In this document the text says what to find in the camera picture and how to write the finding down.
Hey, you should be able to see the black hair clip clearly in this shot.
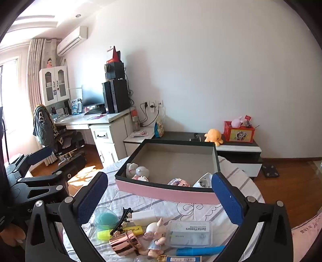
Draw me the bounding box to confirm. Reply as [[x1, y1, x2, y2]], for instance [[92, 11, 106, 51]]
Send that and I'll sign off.
[[110, 208, 134, 236]]

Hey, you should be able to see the white striped bedsheet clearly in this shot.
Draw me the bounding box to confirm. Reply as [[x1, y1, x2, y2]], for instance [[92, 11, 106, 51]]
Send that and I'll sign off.
[[60, 155, 266, 262]]

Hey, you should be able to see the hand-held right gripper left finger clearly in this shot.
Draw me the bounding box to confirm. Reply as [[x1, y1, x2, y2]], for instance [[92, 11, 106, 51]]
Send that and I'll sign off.
[[25, 171, 108, 262]]

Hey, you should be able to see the white side table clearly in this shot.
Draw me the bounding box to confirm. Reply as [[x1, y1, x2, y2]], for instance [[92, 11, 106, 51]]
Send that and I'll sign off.
[[123, 127, 155, 162]]

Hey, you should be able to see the white air conditioner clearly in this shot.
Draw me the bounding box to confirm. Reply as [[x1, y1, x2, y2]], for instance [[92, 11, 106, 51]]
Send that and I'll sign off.
[[57, 26, 88, 56]]

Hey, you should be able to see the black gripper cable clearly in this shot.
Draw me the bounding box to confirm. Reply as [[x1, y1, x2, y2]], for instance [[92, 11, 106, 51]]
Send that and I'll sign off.
[[0, 106, 8, 163]]

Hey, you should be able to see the pig doll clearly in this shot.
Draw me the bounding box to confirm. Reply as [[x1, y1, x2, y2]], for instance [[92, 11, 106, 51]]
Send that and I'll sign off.
[[137, 218, 168, 259]]

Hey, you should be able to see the white ceramic dish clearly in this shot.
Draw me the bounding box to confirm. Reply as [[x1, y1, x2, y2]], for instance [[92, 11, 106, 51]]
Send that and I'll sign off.
[[193, 173, 213, 188]]

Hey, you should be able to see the yellow highlighter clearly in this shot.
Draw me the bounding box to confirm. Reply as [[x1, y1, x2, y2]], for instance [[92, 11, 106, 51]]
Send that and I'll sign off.
[[97, 225, 144, 240]]

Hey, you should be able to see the black speaker box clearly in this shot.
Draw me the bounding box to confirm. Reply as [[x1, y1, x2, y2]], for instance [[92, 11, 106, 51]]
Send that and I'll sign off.
[[104, 62, 125, 80]]

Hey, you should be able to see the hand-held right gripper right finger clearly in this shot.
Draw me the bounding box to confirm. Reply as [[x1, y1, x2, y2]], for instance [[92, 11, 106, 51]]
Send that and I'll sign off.
[[211, 173, 293, 262]]

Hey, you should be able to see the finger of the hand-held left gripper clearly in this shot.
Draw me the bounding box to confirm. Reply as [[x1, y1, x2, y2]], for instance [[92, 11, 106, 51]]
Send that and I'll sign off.
[[4, 146, 54, 177], [9, 154, 87, 209]]

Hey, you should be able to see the pink storage box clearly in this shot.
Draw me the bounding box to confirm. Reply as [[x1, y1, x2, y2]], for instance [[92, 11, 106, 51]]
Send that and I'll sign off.
[[115, 140, 222, 205]]

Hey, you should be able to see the black power cable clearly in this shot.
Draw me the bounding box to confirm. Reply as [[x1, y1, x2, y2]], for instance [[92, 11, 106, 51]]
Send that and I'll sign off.
[[139, 103, 160, 128]]

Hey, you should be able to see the rose gold cup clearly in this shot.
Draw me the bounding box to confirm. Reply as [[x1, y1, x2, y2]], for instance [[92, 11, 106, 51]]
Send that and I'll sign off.
[[109, 230, 141, 256]]

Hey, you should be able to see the clear dental flosser box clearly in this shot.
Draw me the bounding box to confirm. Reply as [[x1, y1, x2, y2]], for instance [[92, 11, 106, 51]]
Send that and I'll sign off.
[[167, 220, 213, 248]]

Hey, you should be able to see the black bathroom scale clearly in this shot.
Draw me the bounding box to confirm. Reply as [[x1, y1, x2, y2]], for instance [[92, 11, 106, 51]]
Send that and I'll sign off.
[[261, 164, 280, 178]]

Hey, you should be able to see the white desk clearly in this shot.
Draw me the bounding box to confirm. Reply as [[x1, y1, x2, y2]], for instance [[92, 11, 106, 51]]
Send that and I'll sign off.
[[52, 109, 135, 164]]

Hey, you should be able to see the blue snack bag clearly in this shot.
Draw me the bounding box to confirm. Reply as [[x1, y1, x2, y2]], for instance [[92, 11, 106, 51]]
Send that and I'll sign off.
[[154, 121, 164, 138]]

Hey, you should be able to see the pink printed cloth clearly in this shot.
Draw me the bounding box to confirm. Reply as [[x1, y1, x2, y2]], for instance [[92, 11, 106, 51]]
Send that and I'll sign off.
[[292, 214, 322, 262]]

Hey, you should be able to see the black computer tower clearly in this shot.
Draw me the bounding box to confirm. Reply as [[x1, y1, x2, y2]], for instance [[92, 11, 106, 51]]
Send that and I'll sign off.
[[102, 79, 131, 114]]

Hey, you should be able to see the white charger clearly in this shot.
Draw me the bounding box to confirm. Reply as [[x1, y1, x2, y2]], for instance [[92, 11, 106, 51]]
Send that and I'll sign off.
[[126, 209, 157, 225]]

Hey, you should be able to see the yellow plush octopus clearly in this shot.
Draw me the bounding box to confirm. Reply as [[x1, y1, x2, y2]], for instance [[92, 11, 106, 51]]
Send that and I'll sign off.
[[204, 129, 223, 147]]

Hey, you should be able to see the black office chair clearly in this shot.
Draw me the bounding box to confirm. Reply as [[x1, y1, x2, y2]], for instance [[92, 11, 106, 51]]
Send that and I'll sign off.
[[50, 126, 86, 159]]

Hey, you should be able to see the gold blue small carton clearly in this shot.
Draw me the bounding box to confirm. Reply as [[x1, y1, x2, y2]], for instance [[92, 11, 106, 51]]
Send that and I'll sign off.
[[157, 255, 203, 262]]

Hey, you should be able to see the teal silicone brush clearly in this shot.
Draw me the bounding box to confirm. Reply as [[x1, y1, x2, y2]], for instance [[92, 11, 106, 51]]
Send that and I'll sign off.
[[94, 208, 119, 230]]

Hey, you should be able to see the white glass-door cabinet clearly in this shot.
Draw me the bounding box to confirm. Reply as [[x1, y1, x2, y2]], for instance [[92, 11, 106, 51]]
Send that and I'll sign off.
[[38, 66, 70, 106]]

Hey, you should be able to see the red triangular calendar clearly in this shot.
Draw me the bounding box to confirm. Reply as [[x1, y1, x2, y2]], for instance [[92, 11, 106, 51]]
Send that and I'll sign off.
[[106, 46, 121, 63]]

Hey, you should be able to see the dark jacket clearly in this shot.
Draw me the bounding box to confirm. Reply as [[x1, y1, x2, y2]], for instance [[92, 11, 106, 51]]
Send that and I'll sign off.
[[33, 104, 57, 147]]

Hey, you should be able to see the pink patterned packet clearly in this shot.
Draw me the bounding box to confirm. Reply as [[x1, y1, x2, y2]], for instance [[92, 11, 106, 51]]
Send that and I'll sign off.
[[168, 178, 190, 187]]

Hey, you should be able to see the white plush toy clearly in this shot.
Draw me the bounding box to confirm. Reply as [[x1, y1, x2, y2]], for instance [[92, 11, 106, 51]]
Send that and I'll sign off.
[[126, 163, 149, 180]]

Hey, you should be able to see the black computer monitor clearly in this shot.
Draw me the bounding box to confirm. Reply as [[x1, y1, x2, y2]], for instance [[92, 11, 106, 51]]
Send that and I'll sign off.
[[82, 85, 105, 107]]

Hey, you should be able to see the orange bottle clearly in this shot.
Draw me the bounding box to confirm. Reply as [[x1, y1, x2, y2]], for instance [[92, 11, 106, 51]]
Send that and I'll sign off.
[[131, 106, 139, 129]]

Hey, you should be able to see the blue highlighter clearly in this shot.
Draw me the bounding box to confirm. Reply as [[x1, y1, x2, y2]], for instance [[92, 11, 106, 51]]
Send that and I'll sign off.
[[176, 245, 225, 256]]

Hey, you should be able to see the red printed box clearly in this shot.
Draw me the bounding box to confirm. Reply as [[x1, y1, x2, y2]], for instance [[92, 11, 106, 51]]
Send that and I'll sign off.
[[223, 120, 255, 143]]

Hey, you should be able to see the person's left hand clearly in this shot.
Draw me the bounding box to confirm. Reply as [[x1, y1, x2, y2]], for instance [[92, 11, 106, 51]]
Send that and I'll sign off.
[[0, 223, 26, 247]]

